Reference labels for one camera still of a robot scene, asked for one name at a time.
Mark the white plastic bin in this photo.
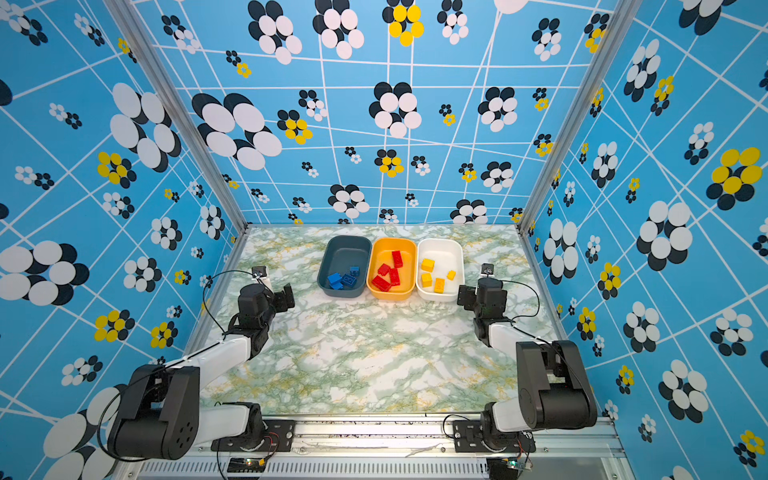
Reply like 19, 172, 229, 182
416, 238, 465, 303

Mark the dark blue lego brick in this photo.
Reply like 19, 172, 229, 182
341, 274, 357, 288

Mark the dark teal plastic bin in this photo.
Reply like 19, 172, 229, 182
317, 235, 372, 299

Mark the long red lego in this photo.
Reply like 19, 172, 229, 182
392, 250, 404, 269
389, 269, 401, 286
371, 276, 392, 292

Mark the yellow plastic bin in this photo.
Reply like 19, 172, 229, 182
366, 237, 417, 301

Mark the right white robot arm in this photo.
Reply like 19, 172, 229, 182
459, 276, 598, 451

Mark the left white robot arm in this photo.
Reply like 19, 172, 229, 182
98, 281, 295, 462

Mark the left circuit board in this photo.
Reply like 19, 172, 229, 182
227, 458, 267, 474

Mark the circuit board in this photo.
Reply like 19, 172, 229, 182
486, 458, 527, 480
227, 458, 267, 474

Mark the right circuit board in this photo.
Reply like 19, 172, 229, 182
486, 458, 527, 480

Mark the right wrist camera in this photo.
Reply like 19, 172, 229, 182
457, 285, 477, 311

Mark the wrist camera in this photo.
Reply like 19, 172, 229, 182
274, 284, 295, 313
457, 285, 477, 311

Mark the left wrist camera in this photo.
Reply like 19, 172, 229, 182
274, 284, 295, 313

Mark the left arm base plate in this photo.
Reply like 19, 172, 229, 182
211, 418, 296, 453

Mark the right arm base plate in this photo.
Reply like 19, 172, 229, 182
449, 419, 537, 456

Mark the aluminium front rail frame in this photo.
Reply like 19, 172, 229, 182
114, 412, 635, 479

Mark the aluminium corner post right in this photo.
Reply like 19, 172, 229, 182
519, 0, 642, 236

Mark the aluminium corner post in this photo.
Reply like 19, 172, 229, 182
519, 0, 642, 236
104, 1, 248, 235

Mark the aluminium corner post left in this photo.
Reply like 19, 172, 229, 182
104, 1, 248, 235

